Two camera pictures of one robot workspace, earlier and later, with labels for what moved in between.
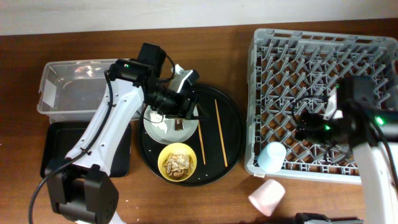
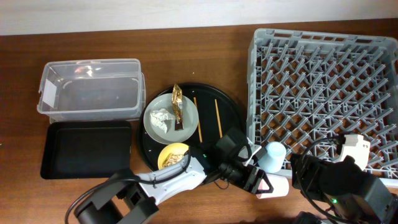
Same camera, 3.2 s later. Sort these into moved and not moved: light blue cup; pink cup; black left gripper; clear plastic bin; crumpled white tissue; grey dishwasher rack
Moved: black left gripper; pink cup
Not moved: grey dishwasher rack; crumpled white tissue; clear plastic bin; light blue cup
